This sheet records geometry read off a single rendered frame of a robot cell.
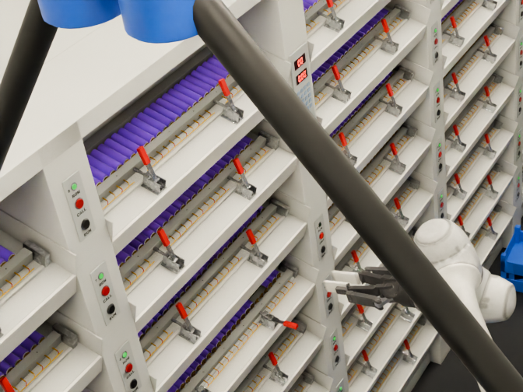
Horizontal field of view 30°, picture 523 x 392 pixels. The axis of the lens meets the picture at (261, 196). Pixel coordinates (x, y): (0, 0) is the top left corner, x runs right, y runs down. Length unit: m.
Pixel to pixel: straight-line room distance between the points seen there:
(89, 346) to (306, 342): 0.88
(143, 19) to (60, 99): 1.06
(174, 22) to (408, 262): 0.21
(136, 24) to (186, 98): 1.38
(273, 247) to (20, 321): 0.80
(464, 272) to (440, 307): 1.26
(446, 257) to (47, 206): 0.77
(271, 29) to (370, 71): 0.50
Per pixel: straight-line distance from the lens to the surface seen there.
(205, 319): 2.07
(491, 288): 2.01
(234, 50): 0.59
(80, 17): 0.64
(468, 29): 3.10
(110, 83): 1.66
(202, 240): 1.97
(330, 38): 2.25
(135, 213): 1.76
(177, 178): 1.83
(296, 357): 2.49
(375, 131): 2.60
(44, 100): 1.66
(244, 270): 2.17
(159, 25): 0.60
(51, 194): 1.57
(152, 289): 1.88
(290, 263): 2.42
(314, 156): 0.60
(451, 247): 1.88
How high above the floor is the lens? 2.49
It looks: 35 degrees down
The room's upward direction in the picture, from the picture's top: 9 degrees counter-clockwise
